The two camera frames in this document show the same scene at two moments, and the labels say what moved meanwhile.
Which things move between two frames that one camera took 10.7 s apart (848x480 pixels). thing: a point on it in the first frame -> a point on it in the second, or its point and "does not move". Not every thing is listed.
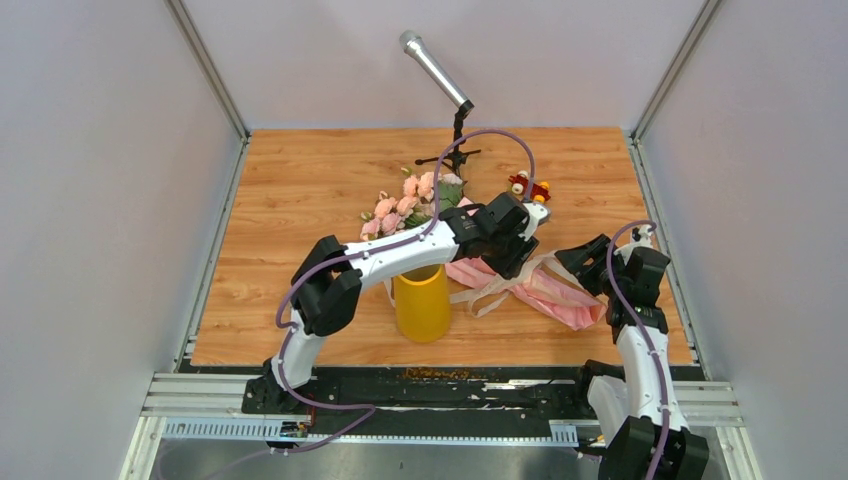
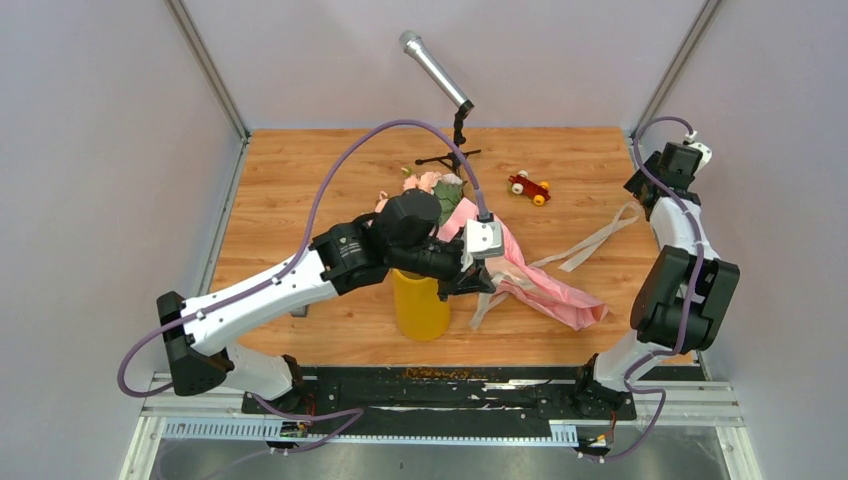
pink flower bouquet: x=406 y=210 does not move
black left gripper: x=512 y=268 -> x=474 y=279
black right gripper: x=594 y=249 -> x=635 y=183
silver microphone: x=412 y=43 does not move
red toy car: x=539 y=191 does not move
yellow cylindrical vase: x=422 y=304 does not move
